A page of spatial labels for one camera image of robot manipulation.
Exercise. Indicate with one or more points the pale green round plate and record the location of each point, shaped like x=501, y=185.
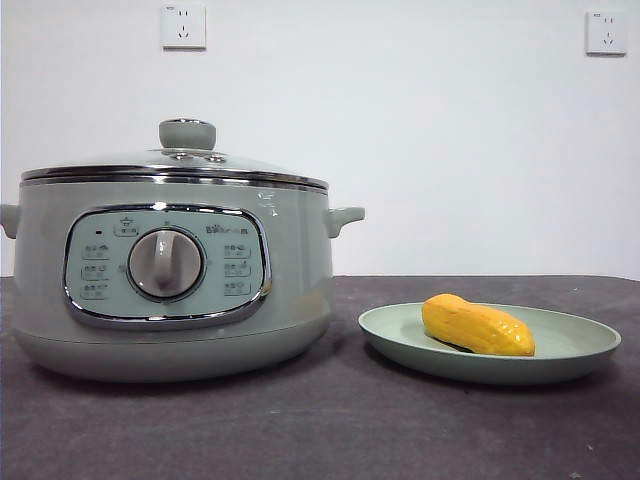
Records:
x=490, y=367

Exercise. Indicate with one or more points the yellow corn cob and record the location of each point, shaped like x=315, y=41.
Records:
x=475, y=325

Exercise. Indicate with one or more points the pale green electric steamer pot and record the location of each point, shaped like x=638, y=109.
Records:
x=300, y=280

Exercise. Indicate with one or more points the glass lid with round knob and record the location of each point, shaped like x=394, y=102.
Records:
x=187, y=134

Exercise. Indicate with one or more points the white wall socket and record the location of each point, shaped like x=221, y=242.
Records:
x=606, y=34
x=183, y=26

